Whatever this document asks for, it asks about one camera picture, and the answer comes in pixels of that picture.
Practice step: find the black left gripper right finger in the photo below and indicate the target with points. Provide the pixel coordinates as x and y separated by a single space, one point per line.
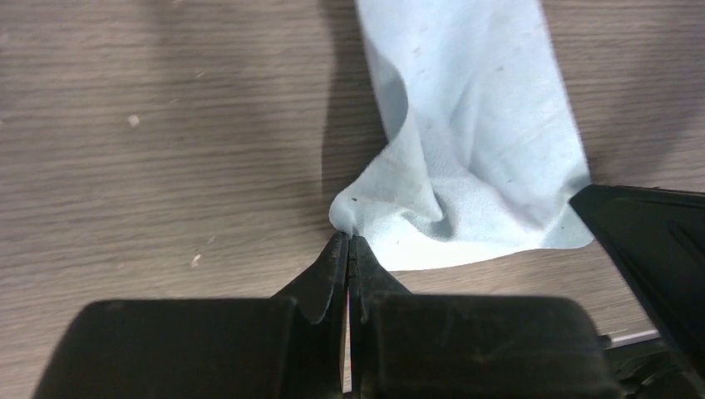
406 345

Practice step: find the light blue cleaning cloth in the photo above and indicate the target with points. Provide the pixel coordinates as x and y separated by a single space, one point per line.
483 153

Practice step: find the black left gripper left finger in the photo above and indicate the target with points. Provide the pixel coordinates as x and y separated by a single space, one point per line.
289 345

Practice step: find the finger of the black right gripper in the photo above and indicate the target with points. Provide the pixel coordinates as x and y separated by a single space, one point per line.
656 240

